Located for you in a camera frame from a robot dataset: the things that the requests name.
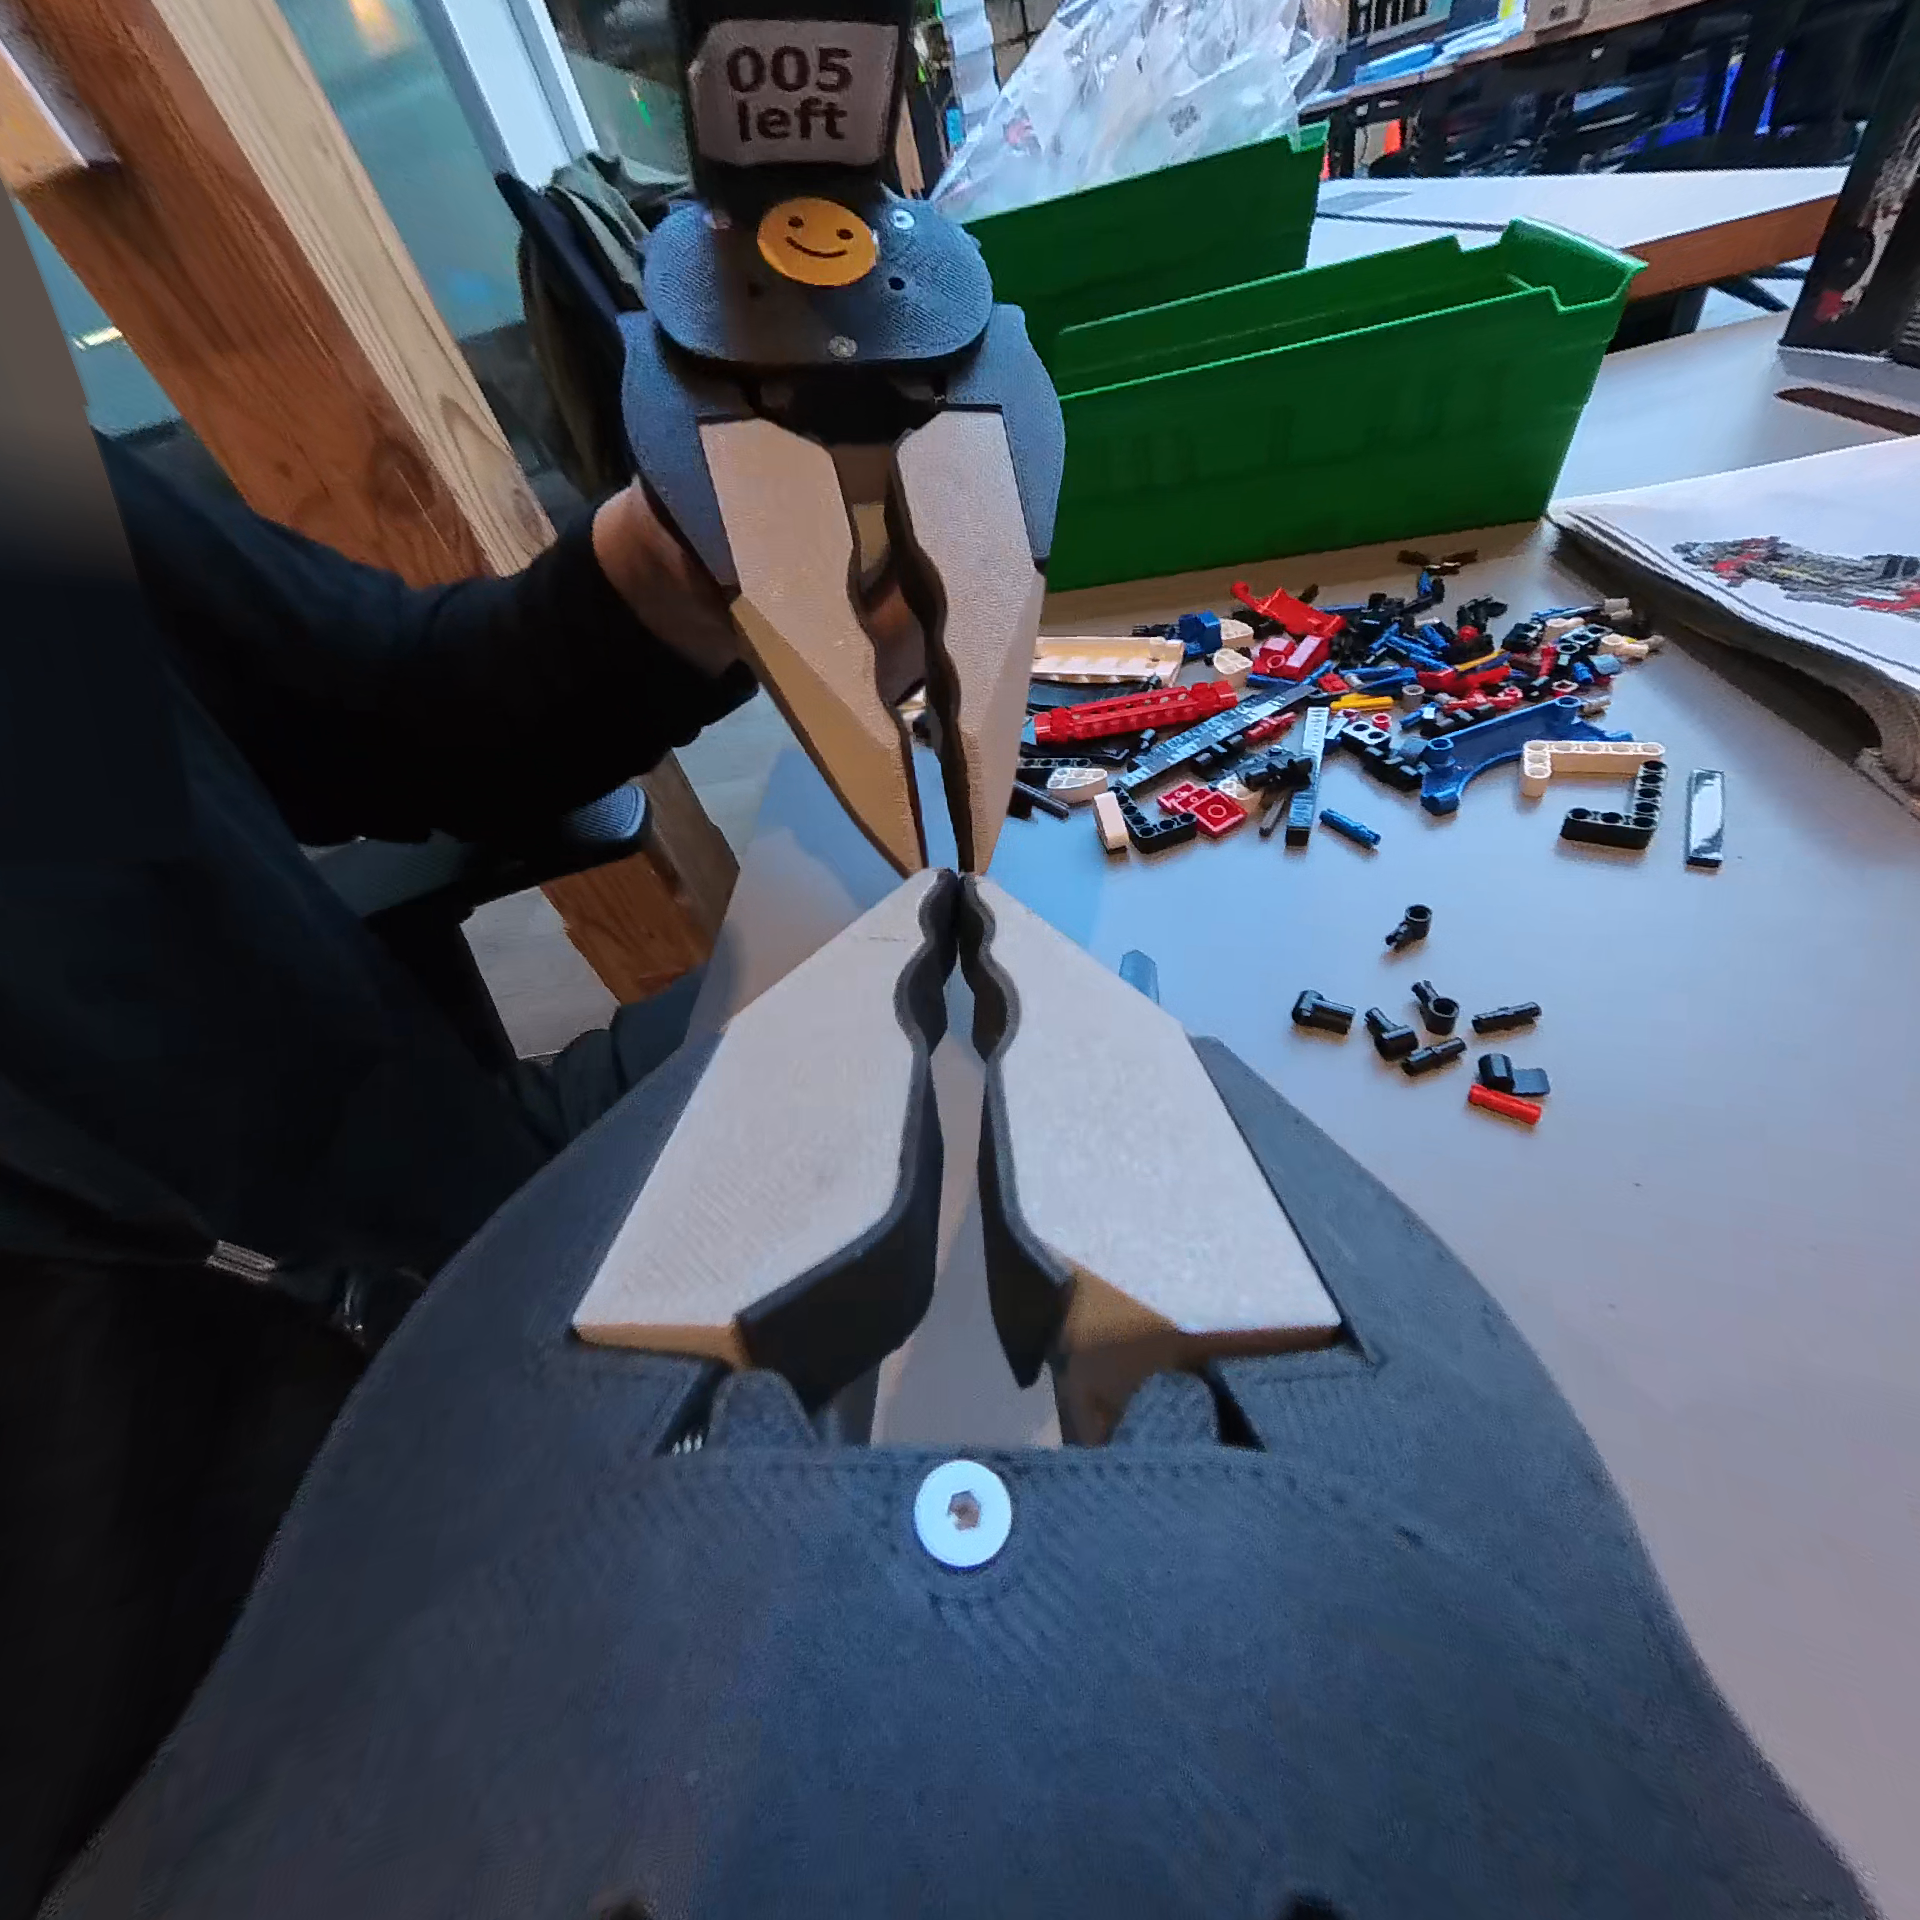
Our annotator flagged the person's left forearm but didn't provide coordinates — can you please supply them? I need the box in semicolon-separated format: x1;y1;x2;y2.
94;435;757;847

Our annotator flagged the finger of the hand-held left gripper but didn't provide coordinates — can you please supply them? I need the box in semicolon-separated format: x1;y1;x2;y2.
884;406;1046;879
698;423;928;879

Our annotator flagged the black office chair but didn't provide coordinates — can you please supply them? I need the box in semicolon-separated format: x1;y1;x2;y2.
323;790;653;915

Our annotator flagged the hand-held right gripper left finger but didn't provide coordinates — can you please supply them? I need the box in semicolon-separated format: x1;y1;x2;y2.
572;867;963;1410

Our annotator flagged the open instruction booklet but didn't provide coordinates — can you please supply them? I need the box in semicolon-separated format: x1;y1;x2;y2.
1545;435;1920;822

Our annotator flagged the grey desk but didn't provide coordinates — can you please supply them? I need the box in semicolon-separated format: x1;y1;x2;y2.
691;307;1920;1920

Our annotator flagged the clear plastic bag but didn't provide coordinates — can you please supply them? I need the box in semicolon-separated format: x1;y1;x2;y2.
932;0;1334;220

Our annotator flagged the wooden support post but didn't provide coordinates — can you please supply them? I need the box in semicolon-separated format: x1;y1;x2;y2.
0;0;740;1007

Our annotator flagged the toy car set box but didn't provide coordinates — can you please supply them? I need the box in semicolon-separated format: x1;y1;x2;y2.
1776;0;1920;365

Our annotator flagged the chair draped with jackets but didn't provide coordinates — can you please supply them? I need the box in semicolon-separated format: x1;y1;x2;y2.
495;155;695;497

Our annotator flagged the green plastic bin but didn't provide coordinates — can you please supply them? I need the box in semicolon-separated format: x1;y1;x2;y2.
959;121;1333;353
1046;214;1648;596

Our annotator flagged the pile of toy bricks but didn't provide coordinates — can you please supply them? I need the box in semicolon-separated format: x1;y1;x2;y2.
1011;549;1729;875

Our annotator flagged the white table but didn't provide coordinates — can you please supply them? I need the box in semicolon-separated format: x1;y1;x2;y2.
1303;164;1854;300

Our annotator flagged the person's black sweater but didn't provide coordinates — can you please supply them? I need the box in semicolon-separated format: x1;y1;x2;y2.
0;435;704;1920

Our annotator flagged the cluttered work table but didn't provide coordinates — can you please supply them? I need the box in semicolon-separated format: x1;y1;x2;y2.
1303;0;1879;170

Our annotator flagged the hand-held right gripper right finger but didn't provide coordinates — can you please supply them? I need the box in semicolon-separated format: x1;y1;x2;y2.
959;879;1343;1391

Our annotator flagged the person's left hand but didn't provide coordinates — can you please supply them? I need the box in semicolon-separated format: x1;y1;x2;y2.
597;482;757;679

